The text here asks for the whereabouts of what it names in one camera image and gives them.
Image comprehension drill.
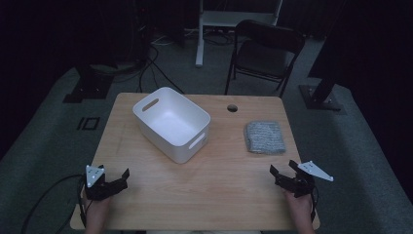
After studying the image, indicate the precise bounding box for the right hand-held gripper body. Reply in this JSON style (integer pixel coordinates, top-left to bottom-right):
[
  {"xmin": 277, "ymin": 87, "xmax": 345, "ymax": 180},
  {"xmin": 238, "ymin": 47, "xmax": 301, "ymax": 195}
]
[{"xmin": 274, "ymin": 160, "xmax": 335, "ymax": 199}]

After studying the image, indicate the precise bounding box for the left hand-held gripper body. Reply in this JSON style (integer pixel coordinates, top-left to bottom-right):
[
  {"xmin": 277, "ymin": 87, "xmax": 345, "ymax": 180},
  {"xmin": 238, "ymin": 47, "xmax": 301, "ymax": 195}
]
[{"xmin": 84, "ymin": 165, "xmax": 130, "ymax": 201}]

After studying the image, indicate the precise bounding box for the grey fluffy towel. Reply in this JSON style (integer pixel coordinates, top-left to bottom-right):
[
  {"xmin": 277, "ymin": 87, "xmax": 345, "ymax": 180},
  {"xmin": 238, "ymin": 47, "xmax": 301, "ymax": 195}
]
[{"xmin": 244, "ymin": 121, "xmax": 287, "ymax": 155}]

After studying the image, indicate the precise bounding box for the white plastic bin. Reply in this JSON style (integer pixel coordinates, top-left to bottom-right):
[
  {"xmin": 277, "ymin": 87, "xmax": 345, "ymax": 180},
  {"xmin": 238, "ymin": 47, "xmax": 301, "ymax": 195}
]
[{"xmin": 131, "ymin": 86, "xmax": 211, "ymax": 165}]

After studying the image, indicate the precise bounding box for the person's left hand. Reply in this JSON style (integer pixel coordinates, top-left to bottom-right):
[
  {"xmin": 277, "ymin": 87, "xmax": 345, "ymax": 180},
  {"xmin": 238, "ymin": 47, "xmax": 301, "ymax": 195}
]
[{"xmin": 82, "ymin": 194, "xmax": 113, "ymax": 226}]

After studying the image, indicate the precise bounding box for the person's right hand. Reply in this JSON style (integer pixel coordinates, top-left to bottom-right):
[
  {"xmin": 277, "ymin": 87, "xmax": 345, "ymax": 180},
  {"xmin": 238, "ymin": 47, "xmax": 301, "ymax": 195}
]
[{"xmin": 283, "ymin": 189, "xmax": 316, "ymax": 226}]

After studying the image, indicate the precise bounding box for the black stand with flat base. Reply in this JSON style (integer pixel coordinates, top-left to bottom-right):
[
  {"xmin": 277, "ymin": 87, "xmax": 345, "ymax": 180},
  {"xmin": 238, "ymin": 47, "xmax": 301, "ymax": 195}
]
[{"xmin": 62, "ymin": 62, "xmax": 115, "ymax": 104}]

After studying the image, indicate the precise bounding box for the black folding chair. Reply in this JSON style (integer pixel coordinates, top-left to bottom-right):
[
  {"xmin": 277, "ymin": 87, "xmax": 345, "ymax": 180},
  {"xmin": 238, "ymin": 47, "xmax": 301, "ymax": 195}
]
[{"xmin": 224, "ymin": 19, "xmax": 306, "ymax": 99}]

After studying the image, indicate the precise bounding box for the white metal stand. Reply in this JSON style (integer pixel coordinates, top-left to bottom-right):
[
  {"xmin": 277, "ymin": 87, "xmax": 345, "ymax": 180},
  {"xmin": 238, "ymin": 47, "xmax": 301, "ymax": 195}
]
[{"xmin": 195, "ymin": 0, "xmax": 284, "ymax": 68}]

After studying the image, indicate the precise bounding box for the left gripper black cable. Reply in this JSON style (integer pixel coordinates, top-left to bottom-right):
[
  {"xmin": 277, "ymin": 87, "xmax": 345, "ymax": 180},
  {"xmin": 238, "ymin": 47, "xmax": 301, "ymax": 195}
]
[{"xmin": 77, "ymin": 178, "xmax": 90, "ymax": 228}]

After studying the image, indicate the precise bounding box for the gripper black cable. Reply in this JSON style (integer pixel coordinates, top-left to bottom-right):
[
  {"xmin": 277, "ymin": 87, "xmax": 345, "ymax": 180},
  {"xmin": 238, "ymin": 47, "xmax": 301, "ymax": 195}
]
[
  {"xmin": 310, "ymin": 184, "xmax": 321, "ymax": 224},
  {"xmin": 77, "ymin": 178, "xmax": 90, "ymax": 228}
]

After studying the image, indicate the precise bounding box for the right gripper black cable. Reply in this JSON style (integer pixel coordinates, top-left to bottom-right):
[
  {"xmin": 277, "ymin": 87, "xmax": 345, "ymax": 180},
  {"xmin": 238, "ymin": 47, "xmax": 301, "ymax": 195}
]
[{"xmin": 310, "ymin": 184, "xmax": 321, "ymax": 224}]

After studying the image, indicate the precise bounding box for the long black floor cable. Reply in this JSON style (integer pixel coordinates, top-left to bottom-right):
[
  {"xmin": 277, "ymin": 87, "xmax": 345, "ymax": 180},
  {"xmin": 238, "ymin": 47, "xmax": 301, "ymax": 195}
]
[{"xmin": 20, "ymin": 174, "xmax": 85, "ymax": 234}]

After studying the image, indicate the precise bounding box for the black slanted post with base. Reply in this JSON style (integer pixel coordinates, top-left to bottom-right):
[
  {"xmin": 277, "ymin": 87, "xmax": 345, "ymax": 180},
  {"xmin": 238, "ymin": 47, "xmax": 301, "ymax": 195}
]
[{"xmin": 298, "ymin": 32, "xmax": 345, "ymax": 112}]

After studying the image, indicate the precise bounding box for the bundle of black floor cables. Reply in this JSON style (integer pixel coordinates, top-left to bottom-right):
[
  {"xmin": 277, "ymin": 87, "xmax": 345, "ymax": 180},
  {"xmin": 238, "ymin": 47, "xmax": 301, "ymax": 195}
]
[{"xmin": 135, "ymin": 44, "xmax": 186, "ymax": 96}]

